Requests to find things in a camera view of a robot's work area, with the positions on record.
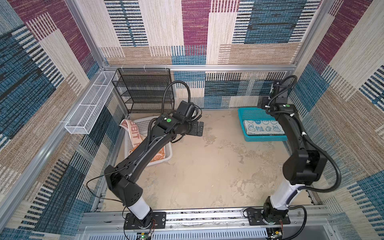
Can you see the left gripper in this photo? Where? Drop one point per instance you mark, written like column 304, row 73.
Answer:
column 194, row 125

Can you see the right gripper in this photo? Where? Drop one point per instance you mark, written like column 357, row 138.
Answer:
column 262, row 102

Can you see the blue bunny towel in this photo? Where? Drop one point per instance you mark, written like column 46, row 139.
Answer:
column 268, row 128

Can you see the white plastic basket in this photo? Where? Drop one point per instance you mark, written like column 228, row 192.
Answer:
column 164, row 155

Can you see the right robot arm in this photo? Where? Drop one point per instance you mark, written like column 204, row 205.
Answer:
column 300, row 170

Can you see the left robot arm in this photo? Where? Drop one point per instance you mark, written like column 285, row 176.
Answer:
column 122, row 179

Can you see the teal plastic basket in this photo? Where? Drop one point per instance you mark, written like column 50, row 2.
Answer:
column 257, row 114

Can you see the orange rabbit towel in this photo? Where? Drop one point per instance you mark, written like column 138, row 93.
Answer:
column 136, row 132

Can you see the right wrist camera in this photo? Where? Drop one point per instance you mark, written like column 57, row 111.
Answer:
column 277, row 88

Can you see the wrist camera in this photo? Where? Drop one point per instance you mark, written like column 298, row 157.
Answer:
column 277, row 88
column 186, row 109

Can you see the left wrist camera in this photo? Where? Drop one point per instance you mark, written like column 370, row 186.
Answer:
column 186, row 109

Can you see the black wire shelf rack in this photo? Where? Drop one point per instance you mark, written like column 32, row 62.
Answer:
column 142, row 90

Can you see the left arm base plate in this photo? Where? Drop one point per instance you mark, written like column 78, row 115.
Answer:
column 153, row 220

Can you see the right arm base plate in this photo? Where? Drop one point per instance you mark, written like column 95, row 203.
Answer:
column 260, row 217

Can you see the white mesh wall tray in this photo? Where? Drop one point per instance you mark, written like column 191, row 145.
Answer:
column 89, row 109

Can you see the aluminium front rail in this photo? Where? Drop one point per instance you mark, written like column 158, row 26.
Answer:
column 244, row 217

